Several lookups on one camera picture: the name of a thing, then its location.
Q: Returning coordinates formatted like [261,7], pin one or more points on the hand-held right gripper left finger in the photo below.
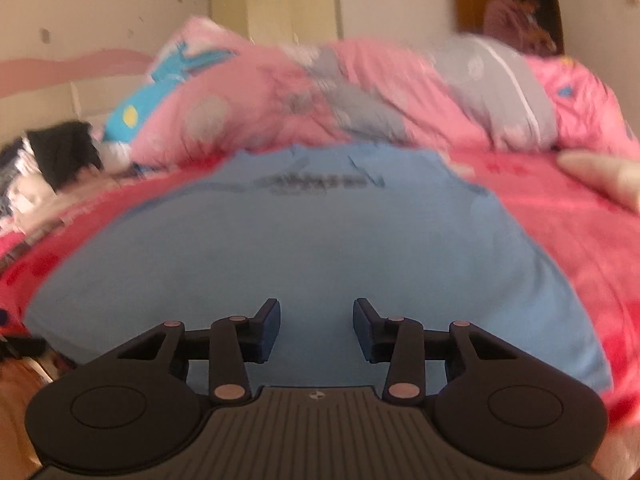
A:
[270,330]

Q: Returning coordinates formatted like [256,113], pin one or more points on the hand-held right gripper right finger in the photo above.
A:
[362,332]

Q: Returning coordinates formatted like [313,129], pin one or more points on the light blue printed t-shirt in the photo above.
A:
[300,240]

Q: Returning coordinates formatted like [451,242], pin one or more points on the pile of pale clothes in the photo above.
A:
[30,200]

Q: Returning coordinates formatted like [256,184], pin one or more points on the red floral blanket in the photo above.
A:
[575,240]

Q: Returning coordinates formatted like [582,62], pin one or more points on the pink grey floral quilt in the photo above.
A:
[360,95]

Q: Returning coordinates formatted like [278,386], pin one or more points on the blue cartoon pillow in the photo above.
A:
[130,110]

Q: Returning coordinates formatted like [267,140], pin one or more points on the black garment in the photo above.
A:
[65,155]

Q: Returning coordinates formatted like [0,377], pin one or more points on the white plush toy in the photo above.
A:
[605,175]

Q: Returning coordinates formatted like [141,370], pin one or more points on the pink cream headboard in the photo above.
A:
[50,105]

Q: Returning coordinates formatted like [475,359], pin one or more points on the cream wardrobe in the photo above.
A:
[280,10]

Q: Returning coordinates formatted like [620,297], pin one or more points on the bright pink printed quilt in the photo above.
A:
[585,100]

